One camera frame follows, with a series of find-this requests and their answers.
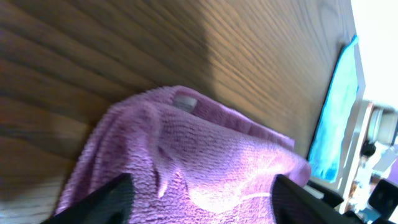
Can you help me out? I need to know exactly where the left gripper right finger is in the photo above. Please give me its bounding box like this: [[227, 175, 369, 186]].
[[271, 174, 363, 224]]

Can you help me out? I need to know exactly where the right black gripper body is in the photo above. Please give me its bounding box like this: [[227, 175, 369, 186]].
[[306, 179, 397, 224]]

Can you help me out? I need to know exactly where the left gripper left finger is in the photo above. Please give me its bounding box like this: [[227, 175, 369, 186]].
[[41, 173, 135, 224]]

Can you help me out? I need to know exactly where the purple microfiber cloth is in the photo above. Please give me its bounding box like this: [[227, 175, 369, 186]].
[[57, 86, 311, 223]]

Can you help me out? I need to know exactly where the blue microfiber cloth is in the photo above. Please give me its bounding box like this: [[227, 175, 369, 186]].
[[308, 35, 359, 182]]

